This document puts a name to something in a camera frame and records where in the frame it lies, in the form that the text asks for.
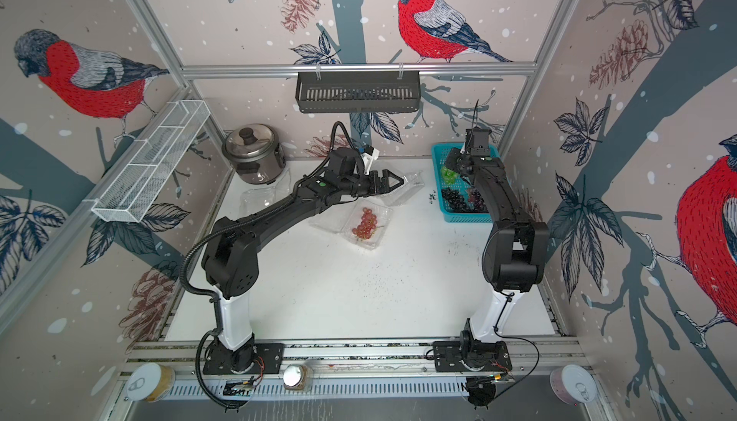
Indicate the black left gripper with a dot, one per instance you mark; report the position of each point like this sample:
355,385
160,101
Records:
369,176

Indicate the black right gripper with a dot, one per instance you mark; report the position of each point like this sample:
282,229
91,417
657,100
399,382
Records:
452,160

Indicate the red grape bunch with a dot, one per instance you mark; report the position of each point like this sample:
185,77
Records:
367,226

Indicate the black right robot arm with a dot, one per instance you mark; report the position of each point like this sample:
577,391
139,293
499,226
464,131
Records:
513,260

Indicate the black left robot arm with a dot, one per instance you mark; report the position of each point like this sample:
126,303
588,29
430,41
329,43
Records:
223,266

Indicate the green grape bunch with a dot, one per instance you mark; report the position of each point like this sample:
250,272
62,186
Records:
448,177

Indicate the dark purple grape bunch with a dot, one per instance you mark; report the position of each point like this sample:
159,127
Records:
475,202

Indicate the black grape bunch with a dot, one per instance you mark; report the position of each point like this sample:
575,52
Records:
454,201

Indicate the silver rice cooker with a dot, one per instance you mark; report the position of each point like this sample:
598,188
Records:
255,153

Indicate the small round silver light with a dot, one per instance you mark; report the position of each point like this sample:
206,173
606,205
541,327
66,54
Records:
297,377

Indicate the white tape roll right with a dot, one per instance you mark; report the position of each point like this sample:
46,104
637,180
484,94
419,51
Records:
573,385

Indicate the white tape roll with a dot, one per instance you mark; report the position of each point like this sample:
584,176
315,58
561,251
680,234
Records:
150,383
573,385

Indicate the white tape roll left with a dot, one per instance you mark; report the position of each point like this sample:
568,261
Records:
150,383

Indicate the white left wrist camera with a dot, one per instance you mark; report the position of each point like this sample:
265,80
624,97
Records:
369,153

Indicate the black hanging wire basket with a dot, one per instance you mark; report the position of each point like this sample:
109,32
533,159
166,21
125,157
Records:
361,92

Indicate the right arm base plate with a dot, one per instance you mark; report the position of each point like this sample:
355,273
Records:
453,356

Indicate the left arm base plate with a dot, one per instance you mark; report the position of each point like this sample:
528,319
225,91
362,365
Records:
252,358

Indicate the white wire mesh shelf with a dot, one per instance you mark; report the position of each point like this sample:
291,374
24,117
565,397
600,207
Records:
135,188

